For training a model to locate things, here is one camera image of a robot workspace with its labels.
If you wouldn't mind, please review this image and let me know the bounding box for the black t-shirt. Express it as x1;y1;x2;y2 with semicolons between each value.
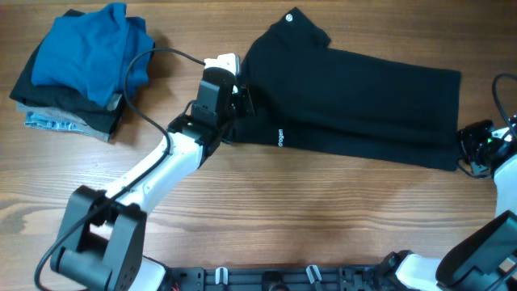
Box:
232;8;461;171

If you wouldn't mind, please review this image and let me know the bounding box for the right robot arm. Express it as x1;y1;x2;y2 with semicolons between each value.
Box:
375;118;516;290

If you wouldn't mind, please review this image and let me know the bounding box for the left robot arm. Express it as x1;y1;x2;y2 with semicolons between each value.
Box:
45;66;243;290

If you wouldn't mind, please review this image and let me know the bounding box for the grey folded garment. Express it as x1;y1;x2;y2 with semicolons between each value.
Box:
10;91;124;142

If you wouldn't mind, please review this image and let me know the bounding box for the blue folded shirt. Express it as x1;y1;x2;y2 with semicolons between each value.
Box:
32;2;154;108

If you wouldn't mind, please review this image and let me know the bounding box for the light blue denim garment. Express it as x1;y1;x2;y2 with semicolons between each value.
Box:
24;112;84;134

